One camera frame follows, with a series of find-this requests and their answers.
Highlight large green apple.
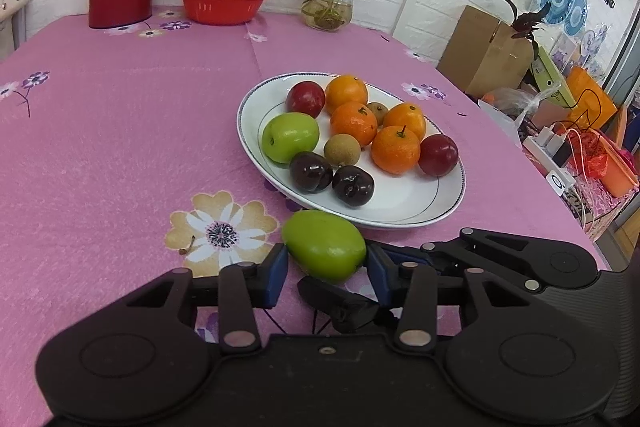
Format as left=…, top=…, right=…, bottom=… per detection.
left=281, top=210, right=367, bottom=284

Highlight dark purple plum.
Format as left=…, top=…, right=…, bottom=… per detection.
left=288, top=152, right=333, bottom=193
left=332, top=166, right=374, bottom=207

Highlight orange tangerine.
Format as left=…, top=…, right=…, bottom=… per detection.
left=330, top=102, right=378, bottom=147
left=383, top=102, right=427, bottom=141
left=370, top=126, right=421, bottom=176

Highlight red plum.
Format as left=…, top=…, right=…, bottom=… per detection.
left=419, top=134, right=459, bottom=178
left=285, top=81, right=326, bottom=118

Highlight brown kiwi fruit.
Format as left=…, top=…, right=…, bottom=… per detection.
left=323, top=133, right=361, bottom=166

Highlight white oval plate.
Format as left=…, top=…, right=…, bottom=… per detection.
left=236, top=72, right=466, bottom=229

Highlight small brown longan on plate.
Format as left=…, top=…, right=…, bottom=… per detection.
left=368, top=102, right=388, bottom=127

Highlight white power strip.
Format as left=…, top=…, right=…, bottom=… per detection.
left=523, top=127, right=576, bottom=196

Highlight green apple on plate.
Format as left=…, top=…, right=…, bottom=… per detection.
left=260, top=113, right=320, bottom=165

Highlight orange on plate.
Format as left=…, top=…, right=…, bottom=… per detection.
left=324, top=75, right=369, bottom=114

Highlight red plum on plate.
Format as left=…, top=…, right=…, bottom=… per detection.
left=285, top=81, right=326, bottom=118

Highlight clear plastic bag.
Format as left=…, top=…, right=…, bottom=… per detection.
left=478, top=81, right=561, bottom=150

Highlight cardboard box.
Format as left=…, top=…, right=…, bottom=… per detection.
left=437, top=5, right=534, bottom=98

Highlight orange paper bag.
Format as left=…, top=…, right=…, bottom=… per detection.
left=566, top=66, right=617, bottom=130

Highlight green box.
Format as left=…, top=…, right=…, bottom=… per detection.
left=529, top=46, right=576, bottom=108

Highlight dark purple potted plant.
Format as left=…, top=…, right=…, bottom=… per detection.
left=503, top=0, right=551, bottom=60

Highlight red plastic basin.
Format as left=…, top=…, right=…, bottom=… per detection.
left=182, top=0, right=266, bottom=26

